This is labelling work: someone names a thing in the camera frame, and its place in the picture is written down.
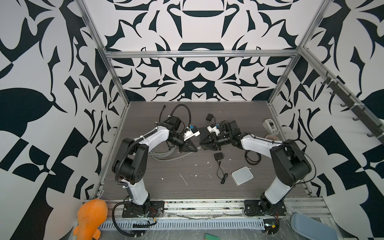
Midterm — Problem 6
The orange plush toy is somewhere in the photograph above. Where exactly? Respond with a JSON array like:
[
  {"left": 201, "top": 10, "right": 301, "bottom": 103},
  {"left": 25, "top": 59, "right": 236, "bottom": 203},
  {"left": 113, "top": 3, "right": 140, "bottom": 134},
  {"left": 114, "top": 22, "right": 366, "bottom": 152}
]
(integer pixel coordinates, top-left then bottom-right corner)
[{"left": 73, "top": 199, "right": 108, "bottom": 240}]

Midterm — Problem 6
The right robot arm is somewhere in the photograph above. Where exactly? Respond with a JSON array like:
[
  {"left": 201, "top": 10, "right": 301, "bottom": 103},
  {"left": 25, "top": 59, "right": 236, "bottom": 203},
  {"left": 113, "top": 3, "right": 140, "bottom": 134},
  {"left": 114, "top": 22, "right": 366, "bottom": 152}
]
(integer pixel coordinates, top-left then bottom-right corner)
[{"left": 200, "top": 121, "right": 312, "bottom": 212}]

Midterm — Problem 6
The grey coiled ethernet cable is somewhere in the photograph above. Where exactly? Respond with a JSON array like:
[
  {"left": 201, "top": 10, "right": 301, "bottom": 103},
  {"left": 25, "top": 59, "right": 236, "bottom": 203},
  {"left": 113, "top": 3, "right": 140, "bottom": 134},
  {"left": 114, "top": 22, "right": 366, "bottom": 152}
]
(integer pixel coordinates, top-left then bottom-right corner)
[{"left": 148, "top": 140, "right": 194, "bottom": 162}]

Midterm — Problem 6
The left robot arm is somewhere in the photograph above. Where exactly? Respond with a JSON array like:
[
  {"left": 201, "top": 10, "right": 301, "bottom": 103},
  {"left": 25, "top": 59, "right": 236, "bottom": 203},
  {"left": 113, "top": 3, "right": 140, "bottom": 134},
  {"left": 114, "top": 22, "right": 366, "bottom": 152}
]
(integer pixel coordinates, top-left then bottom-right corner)
[{"left": 112, "top": 116, "right": 200, "bottom": 206}]

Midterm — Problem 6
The white cable duct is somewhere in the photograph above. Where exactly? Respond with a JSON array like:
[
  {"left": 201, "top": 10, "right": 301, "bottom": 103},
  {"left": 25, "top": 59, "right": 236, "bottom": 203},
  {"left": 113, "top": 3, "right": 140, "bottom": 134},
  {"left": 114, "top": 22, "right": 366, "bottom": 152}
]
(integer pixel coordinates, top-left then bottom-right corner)
[{"left": 116, "top": 219, "right": 265, "bottom": 231}]

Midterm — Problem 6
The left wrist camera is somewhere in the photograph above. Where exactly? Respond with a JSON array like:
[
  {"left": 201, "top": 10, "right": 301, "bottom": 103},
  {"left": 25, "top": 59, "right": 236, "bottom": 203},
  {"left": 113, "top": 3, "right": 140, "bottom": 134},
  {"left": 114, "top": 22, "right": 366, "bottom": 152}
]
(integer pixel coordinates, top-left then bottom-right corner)
[{"left": 183, "top": 126, "right": 200, "bottom": 141}]

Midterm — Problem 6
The black power adapter centre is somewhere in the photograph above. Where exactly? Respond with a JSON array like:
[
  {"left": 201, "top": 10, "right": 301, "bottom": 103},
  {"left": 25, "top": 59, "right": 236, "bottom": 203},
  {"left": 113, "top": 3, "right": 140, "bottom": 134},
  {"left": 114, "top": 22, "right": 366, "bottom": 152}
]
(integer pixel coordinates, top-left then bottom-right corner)
[{"left": 214, "top": 152, "right": 228, "bottom": 185}]

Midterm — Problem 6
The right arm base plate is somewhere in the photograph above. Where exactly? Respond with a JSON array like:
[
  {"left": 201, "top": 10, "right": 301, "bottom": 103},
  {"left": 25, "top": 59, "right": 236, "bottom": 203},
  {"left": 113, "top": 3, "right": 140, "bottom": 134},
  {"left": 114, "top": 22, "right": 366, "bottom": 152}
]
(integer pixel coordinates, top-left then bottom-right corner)
[{"left": 244, "top": 199, "right": 287, "bottom": 217}]

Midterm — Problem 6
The roll of tape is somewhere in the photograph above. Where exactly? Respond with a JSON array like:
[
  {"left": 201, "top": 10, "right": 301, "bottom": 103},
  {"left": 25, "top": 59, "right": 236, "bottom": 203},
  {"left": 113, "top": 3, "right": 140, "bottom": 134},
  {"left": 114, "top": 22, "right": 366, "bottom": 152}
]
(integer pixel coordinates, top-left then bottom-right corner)
[{"left": 265, "top": 135, "right": 280, "bottom": 141}]

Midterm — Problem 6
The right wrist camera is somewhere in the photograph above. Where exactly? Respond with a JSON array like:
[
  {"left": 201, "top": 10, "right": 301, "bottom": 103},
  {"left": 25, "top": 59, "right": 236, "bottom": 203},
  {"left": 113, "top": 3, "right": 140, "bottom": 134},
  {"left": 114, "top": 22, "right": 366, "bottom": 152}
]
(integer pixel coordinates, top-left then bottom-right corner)
[{"left": 207, "top": 125, "right": 220, "bottom": 136}]

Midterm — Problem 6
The white square router box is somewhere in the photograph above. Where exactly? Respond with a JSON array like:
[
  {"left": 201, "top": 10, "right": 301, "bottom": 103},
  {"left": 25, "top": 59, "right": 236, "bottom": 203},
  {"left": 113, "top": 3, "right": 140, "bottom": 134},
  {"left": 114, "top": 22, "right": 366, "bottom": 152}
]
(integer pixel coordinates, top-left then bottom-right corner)
[{"left": 232, "top": 167, "right": 254, "bottom": 186}]

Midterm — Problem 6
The grey blue pad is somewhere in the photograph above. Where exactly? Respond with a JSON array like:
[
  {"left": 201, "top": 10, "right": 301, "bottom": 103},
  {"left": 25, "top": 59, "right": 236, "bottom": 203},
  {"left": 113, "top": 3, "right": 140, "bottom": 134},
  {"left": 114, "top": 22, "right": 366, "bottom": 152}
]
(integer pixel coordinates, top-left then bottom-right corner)
[{"left": 291, "top": 213, "right": 338, "bottom": 240}]

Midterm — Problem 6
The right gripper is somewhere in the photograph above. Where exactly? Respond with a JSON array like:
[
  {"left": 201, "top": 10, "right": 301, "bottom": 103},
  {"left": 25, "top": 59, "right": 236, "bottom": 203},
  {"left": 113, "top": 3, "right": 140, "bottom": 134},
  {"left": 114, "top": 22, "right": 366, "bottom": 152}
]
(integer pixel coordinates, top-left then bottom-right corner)
[{"left": 200, "top": 132, "right": 233, "bottom": 151}]

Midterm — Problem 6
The black network switch box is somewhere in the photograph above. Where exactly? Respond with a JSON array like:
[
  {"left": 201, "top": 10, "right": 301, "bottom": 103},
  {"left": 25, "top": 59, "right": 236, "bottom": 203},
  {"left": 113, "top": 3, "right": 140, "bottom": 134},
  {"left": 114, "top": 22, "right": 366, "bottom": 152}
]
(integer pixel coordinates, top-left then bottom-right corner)
[{"left": 199, "top": 127, "right": 211, "bottom": 144}]

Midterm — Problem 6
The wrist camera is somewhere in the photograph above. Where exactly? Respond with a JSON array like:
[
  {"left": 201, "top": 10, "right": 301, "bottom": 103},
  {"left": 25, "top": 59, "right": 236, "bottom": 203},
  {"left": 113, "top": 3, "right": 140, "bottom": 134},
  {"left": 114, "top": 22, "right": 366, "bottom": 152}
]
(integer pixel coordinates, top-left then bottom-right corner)
[
  {"left": 183, "top": 126, "right": 200, "bottom": 141},
  {"left": 207, "top": 125, "right": 220, "bottom": 136}
]

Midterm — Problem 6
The green object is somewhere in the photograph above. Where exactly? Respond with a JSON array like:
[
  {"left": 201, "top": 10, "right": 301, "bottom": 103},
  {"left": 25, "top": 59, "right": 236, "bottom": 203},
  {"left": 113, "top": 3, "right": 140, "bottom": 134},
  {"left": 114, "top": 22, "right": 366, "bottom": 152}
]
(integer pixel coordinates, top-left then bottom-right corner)
[{"left": 205, "top": 234, "right": 221, "bottom": 240}]

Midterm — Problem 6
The black coiled cable right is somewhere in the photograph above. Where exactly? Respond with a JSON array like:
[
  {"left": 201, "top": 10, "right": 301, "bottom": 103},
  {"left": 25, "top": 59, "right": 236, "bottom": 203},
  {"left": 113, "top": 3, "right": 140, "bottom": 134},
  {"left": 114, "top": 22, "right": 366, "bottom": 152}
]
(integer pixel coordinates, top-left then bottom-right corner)
[{"left": 244, "top": 149, "right": 262, "bottom": 166}]

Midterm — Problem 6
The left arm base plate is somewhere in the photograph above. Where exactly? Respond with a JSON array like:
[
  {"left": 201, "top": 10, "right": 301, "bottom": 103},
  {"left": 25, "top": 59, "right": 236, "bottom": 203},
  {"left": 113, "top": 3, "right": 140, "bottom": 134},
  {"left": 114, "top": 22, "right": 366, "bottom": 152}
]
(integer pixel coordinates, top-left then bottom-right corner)
[{"left": 122, "top": 200, "right": 165, "bottom": 218}]

